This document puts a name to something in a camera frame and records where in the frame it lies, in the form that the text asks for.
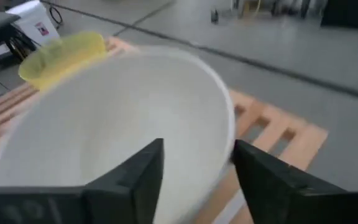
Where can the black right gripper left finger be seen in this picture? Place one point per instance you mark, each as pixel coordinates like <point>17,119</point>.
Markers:
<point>129,186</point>

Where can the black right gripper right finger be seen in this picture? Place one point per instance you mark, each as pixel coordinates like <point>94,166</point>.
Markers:
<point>275,189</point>

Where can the large white bowl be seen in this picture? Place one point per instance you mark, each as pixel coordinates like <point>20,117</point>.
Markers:
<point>120,109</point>

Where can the wooden slatted shelf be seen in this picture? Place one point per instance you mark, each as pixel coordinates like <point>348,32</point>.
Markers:
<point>291,137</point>

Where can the small yellow bowl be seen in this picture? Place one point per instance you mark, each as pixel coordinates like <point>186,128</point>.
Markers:
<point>64,56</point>

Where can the dark cabinet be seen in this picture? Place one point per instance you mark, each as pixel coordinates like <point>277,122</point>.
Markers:
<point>350,12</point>

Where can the white bin with sticker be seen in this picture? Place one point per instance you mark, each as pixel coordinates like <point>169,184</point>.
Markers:
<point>33,18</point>

